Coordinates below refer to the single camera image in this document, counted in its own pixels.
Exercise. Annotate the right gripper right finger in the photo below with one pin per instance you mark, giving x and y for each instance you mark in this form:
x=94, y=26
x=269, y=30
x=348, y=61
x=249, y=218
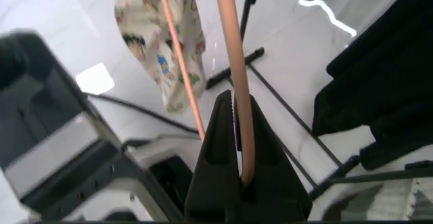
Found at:
x=277, y=190

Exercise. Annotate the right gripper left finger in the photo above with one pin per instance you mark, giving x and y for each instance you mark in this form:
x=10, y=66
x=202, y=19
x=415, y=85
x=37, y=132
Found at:
x=216, y=176

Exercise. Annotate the pink clothes hanger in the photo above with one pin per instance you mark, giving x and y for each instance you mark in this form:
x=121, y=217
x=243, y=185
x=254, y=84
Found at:
x=236, y=65

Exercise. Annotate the cream printed garment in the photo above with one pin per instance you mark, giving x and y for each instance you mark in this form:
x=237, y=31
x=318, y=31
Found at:
x=152, y=48

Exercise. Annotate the black garment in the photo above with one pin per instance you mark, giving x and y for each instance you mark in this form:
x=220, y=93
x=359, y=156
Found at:
x=389, y=82

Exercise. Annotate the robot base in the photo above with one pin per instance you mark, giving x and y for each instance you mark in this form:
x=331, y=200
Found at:
x=50, y=132

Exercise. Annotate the black clothes rack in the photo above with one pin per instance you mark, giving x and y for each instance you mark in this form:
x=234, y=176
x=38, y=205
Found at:
x=287, y=105

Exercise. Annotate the white laundry basket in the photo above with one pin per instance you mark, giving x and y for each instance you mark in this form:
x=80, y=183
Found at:
x=389, y=200

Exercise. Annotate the white curtain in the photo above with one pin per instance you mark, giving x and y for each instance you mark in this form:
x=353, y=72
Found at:
x=355, y=0

